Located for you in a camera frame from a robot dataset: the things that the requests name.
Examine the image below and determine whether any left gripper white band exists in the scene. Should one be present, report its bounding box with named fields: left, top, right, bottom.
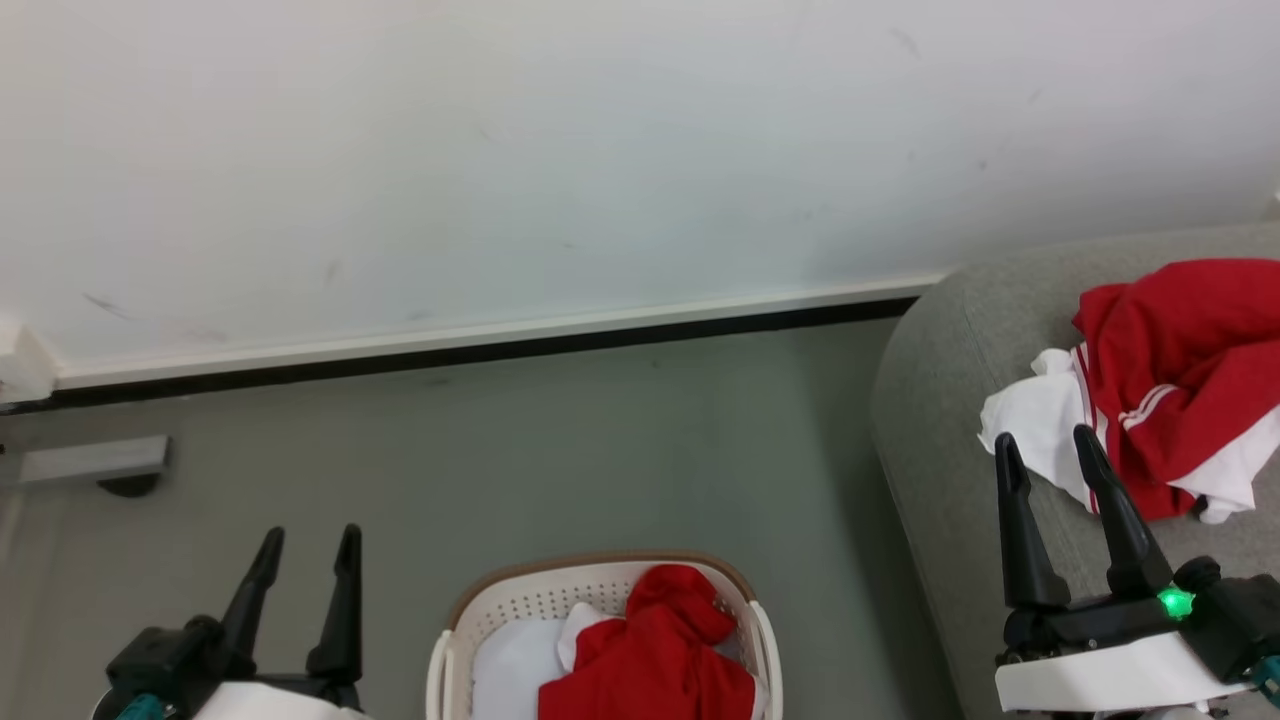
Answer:
left=193, top=523, right=373, bottom=720

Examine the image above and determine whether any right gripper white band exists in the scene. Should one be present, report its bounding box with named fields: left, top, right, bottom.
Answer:
left=994, top=424, right=1256, bottom=715

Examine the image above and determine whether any red garment with white stripes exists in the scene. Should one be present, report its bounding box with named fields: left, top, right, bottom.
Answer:
left=978, top=258, right=1280, bottom=526

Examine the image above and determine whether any white plastic laundry basket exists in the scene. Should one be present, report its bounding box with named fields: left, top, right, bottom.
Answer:
left=425, top=550, right=784, bottom=720

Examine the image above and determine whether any grey fabric sofa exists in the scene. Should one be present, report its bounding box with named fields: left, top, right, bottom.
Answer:
left=869, top=222, right=1280, bottom=720

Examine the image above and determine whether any plain red garment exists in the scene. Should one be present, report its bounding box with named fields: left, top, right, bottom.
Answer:
left=537, top=564, right=758, bottom=720

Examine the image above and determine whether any grey metal floor bracket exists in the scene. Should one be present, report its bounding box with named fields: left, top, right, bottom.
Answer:
left=0, top=434, right=173, bottom=499

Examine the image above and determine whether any black and white wall skirting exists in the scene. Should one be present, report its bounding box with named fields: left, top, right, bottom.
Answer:
left=0, top=268, right=951, bottom=416

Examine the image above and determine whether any white wall corner block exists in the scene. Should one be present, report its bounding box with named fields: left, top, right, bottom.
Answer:
left=0, top=320, right=59, bottom=406

